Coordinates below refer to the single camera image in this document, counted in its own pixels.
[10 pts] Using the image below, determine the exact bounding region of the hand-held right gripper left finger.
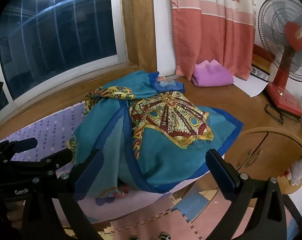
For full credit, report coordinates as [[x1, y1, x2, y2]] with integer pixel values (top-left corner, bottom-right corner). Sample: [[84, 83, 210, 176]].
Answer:
[[22, 149, 105, 240]]

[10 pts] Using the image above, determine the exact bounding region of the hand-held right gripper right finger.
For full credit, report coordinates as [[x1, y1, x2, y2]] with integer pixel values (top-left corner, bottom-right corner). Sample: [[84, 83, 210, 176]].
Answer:
[[198, 149, 288, 240]]

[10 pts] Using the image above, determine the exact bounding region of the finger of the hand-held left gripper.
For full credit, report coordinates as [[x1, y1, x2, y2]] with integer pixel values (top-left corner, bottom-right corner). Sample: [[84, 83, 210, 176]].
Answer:
[[0, 137, 38, 162], [0, 149, 73, 180]]

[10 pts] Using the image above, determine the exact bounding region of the blue patterned scarf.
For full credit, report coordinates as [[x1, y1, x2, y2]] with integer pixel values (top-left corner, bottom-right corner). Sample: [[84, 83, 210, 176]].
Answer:
[[66, 70, 244, 203]]

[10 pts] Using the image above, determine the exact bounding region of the person's left hand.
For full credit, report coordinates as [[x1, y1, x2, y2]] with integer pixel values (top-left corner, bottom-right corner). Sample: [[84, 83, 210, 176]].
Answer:
[[4, 201, 26, 233]]

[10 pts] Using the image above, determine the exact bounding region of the purple dotted mat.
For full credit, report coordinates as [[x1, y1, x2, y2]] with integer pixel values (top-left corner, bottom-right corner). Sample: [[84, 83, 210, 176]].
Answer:
[[0, 102, 200, 224]]

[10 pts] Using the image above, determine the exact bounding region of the foam puzzle floor mat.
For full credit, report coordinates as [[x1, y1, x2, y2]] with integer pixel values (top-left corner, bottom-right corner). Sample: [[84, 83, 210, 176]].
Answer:
[[91, 177, 292, 240]]

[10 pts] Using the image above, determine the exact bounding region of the rounded wooden cabinet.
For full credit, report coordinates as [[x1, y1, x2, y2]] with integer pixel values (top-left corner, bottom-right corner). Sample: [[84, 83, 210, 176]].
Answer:
[[223, 127, 302, 195]]

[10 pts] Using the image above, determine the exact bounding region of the white paper sheet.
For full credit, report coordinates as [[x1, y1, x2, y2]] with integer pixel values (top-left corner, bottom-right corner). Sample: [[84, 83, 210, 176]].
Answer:
[[235, 76, 269, 98]]

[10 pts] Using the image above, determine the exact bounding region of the pink folded cloth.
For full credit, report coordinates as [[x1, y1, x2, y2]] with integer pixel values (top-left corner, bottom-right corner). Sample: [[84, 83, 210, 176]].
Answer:
[[191, 59, 235, 87]]

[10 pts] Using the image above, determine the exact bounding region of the large glass window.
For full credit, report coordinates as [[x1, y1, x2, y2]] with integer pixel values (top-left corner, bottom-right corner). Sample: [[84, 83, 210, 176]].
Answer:
[[0, 0, 128, 110]]

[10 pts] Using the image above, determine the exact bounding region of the red electric fan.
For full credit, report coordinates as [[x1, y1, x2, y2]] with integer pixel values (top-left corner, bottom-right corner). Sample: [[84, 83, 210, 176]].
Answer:
[[257, 0, 302, 117]]

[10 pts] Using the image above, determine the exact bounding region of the brown wooden board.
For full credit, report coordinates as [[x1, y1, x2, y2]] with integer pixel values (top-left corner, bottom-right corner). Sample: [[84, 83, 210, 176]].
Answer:
[[252, 44, 278, 74]]

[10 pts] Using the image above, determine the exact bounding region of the red and cream floral curtain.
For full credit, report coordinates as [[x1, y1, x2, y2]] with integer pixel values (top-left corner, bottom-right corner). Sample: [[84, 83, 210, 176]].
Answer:
[[170, 0, 258, 81]]

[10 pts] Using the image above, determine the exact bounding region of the wooden window casing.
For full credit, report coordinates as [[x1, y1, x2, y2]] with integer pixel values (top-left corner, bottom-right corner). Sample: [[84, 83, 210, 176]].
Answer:
[[0, 0, 158, 140]]

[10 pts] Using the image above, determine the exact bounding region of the black fan power cable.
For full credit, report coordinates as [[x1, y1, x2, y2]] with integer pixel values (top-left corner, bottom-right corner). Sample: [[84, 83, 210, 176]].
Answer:
[[264, 103, 302, 125]]

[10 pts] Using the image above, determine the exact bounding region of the wall calendar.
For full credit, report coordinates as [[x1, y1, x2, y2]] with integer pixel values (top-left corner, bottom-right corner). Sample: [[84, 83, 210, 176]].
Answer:
[[251, 64, 270, 82]]

